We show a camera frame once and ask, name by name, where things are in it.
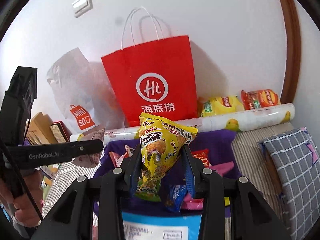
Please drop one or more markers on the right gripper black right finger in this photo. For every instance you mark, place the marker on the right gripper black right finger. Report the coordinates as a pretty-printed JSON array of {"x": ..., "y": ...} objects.
[{"x": 251, "y": 215}]

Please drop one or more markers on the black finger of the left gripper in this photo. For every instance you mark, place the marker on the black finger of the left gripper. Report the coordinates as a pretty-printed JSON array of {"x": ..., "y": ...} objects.
[{"x": 27, "y": 157}]

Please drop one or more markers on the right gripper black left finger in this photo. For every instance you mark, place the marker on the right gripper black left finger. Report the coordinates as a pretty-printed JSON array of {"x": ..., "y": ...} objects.
[{"x": 72, "y": 215}]

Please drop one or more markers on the pale pink snack packet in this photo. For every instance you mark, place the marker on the pale pink snack packet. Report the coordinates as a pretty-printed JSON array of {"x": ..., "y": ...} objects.
[{"x": 92, "y": 146}]

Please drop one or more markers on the pink yellow sweet potato sticks bag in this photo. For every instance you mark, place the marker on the pink yellow sweet potato sticks bag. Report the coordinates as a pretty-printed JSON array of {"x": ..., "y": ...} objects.
[{"x": 203, "y": 183}]

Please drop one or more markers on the small blue snack packet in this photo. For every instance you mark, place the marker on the small blue snack packet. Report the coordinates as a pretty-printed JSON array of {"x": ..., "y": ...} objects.
[{"x": 175, "y": 197}]

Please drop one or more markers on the red gold snack packet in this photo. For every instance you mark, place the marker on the red gold snack packet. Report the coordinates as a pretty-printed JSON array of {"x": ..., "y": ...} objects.
[{"x": 203, "y": 156}]

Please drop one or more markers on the panda face snack packet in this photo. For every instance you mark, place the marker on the panda face snack packet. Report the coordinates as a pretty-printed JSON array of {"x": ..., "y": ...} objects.
[{"x": 117, "y": 159}]

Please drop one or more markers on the yellow triangular snack packet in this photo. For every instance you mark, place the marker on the yellow triangular snack packet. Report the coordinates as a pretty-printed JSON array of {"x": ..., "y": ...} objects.
[{"x": 160, "y": 142}]

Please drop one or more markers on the person's left hand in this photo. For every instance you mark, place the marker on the person's left hand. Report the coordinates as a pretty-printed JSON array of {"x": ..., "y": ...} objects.
[{"x": 26, "y": 215}]

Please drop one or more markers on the striped quilted mattress cover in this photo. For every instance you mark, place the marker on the striped quilted mattress cover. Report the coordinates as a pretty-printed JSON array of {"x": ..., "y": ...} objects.
[{"x": 242, "y": 149}]

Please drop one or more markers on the patterned brown box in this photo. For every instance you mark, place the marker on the patterned brown box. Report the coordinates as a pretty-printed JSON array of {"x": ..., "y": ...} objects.
[{"x": 60, "y": 132}]

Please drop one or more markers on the white Miniso plastic bag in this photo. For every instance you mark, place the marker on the white Miniso plastic bag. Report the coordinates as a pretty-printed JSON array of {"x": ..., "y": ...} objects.
[{"x": 83, "y": 93}]

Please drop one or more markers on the blue tissue pack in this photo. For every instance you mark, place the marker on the blue tissue pack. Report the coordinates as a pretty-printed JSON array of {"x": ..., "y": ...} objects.
[{"x": 150, "y": 227}]

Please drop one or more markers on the grey checked folded cloth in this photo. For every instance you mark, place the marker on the grey checked folded cloth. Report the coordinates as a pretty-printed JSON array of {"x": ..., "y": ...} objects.
[{"x": 295, "y": 158}]

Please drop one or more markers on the purple towel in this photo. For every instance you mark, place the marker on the purple towel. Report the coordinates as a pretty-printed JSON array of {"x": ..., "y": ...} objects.
[{"x": 175, "y": 169}]

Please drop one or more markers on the rolled lemon print mat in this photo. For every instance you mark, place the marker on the rolled lemon print mat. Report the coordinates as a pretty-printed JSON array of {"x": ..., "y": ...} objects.
[{"x": 243, "y": 121}]

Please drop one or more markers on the yellow chips bag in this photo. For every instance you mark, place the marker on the yellow chips bag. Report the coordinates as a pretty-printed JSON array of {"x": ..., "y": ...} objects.
[{"x": 219, "y": 105}]

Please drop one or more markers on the red chips bag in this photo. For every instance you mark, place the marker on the red chips bag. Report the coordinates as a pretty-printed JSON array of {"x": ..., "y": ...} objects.
[{"x": 259, "y": 99}]

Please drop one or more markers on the red paper shopping bag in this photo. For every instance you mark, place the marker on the red paper shopping bag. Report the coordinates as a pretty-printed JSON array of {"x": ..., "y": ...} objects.
[{"x": 155, "y": 77}]

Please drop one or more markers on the white wall switch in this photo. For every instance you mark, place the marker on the white wall switch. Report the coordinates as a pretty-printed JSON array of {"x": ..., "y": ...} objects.
[{"x": 81, "y": 6}]

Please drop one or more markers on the brown wooden door frame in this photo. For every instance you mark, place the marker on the brown wooden door frame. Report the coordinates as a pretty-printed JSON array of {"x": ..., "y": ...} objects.
[{"x": 293, "y": 50}]

